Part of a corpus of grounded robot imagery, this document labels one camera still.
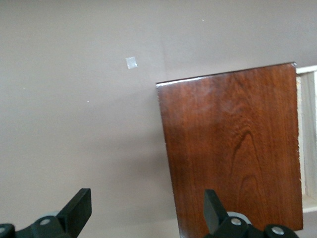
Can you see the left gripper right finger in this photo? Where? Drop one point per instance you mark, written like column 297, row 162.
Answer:
column 215, row 215

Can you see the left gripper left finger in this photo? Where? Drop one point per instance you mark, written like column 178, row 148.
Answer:
column 74, row 213

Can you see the dark brown wooden cabinet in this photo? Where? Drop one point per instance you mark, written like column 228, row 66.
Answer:
column 230, row 148

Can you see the small clear tape patch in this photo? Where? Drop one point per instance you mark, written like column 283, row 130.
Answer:
column 131, row 63

